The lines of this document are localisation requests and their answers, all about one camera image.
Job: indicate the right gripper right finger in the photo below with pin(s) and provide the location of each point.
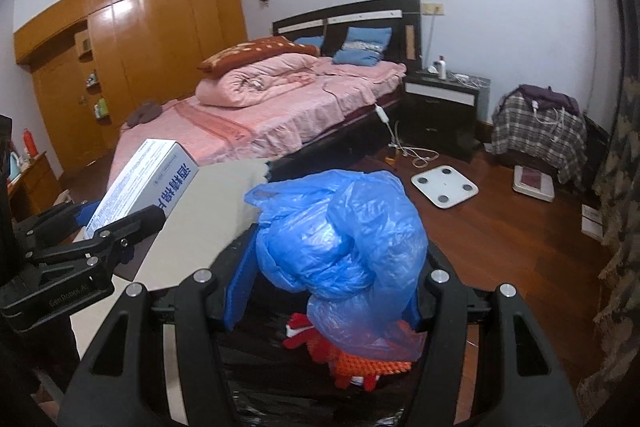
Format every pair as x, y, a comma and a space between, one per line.
519, 379

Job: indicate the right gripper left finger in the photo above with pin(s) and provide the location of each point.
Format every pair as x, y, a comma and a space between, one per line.
121, 378

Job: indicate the white blue paper box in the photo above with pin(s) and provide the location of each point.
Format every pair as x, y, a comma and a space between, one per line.
158, 174

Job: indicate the orange foam net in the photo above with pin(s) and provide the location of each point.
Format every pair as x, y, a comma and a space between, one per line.
349, 369

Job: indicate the red knit glove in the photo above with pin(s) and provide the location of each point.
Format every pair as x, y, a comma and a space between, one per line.
299, 332

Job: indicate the blue plastic bag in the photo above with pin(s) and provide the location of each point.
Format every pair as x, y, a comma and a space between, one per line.
356, 244

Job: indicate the black lined trash bin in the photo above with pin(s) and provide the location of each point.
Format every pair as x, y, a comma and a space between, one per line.
275, 386

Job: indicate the wooden sideboard cabinet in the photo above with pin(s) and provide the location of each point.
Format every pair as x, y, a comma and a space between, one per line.
35, 190

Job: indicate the camouflage curtain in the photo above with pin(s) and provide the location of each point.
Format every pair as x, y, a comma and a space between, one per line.
618, 188

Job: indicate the red thermos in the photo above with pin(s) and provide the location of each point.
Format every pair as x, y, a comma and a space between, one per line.
29, 144

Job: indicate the beige table cloth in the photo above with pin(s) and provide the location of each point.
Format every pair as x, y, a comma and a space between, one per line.
206, 219

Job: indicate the brown neck pillow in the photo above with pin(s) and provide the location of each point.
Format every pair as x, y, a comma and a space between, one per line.
145, 113

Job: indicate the white bathroom scale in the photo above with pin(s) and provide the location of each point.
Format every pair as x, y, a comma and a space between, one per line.
444, 186

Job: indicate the wooden wardrobe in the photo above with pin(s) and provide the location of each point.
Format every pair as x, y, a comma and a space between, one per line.
93, 62

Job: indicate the plaid covered chair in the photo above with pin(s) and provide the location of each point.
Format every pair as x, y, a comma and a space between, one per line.
543, 124

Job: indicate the black white nightstand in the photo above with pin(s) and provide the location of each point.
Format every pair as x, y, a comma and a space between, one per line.
443, 114

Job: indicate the brown patterned blanket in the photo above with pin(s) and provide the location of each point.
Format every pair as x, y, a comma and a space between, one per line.
250, 52

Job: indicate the folded pink quilt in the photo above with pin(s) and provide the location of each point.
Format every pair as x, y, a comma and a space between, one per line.
255, 83

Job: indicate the white lotion bottle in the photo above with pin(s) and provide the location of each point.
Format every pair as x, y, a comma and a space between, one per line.
442, 68

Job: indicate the pink covered bed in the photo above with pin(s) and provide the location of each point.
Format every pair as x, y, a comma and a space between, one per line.
274, 128

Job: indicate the blue pillow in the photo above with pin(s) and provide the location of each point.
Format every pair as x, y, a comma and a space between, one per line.
363, 46

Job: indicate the dark bed headboard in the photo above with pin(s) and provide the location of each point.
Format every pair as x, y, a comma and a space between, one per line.
403, 17

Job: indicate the wall power socket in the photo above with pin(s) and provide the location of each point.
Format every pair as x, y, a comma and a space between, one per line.
432, 8

